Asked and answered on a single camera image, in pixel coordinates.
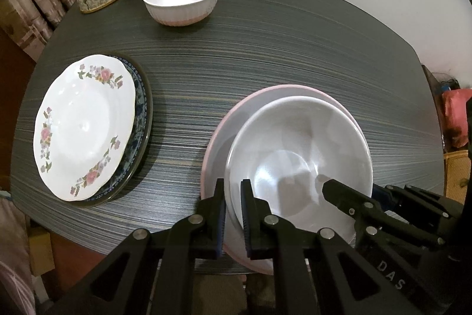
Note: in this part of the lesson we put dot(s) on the dark rimmed plate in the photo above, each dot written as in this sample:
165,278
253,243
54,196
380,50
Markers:
129,177

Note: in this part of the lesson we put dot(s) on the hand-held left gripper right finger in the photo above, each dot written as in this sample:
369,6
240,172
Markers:
245,221

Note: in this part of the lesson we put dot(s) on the white pink floral plate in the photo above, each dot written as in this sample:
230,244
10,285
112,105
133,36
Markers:
84,123

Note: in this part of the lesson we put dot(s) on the white bowl with blue print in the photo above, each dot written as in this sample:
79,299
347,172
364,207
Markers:
280,160

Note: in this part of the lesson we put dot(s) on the red cloth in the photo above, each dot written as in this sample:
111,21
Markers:
457,115

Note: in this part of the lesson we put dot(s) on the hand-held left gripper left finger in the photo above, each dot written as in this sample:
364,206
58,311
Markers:
221,221

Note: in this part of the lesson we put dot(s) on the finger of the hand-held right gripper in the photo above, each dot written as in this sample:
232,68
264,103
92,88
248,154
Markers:
354,202
379,197

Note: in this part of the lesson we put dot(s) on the pink floral cloth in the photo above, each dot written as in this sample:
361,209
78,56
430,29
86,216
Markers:
13,263

